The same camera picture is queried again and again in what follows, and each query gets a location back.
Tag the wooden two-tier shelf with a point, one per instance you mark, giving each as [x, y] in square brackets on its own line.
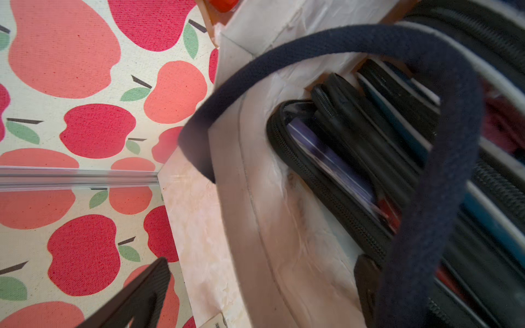
[214, 20]

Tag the aluminium frame post left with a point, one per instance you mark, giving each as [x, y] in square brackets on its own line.
[42, 179]

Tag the red cola can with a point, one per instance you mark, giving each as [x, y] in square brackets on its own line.
[224, 6]

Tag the black paddle case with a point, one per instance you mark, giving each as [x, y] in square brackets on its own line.
[343, 147]

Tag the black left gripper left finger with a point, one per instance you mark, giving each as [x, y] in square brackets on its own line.
[139, 304]

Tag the maroon paddle case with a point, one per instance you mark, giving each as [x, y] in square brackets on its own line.
[503, 123]

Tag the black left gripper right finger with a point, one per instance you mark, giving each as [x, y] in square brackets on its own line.
[367, 278]

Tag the white canvas tote bag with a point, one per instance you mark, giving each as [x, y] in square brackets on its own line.
[293, 260]

